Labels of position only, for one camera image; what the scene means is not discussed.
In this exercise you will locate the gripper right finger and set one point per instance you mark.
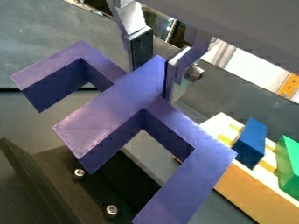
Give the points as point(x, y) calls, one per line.
point(181, 66)

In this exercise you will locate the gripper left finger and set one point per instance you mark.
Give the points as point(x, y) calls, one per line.
point(137, 33)

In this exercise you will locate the purple E-shaped block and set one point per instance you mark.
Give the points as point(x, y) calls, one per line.
point(129, 106)

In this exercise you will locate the yellow slotted board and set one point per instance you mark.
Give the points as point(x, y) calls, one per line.
point(253, 188)

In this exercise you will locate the black angle fixture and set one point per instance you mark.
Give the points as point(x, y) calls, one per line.
point(107, 197)

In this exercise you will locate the blue bar block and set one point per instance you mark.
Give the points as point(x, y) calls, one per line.
point(250, 145)

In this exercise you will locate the green bar block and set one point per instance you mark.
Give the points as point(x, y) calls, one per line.
point(287, 165)

